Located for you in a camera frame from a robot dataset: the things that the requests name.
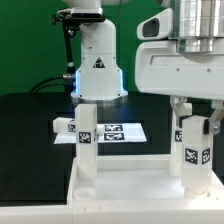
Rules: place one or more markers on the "white marker base sheet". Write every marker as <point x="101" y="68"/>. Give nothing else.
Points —
<point x="107" y="133"/>

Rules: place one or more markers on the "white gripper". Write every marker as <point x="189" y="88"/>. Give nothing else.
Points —
<point x="159" y="69"/>

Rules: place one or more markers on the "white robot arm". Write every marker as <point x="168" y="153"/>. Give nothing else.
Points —
<point x="178" y="50"/>

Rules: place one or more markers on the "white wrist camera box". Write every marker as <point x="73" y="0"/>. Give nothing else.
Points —
<point x="157" y="27"/>

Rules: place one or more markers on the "white desk top tray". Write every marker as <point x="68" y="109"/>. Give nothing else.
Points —
<point x="137" y="182"/>

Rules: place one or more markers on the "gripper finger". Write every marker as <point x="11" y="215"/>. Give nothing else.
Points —
<point x="212" y="125"/>

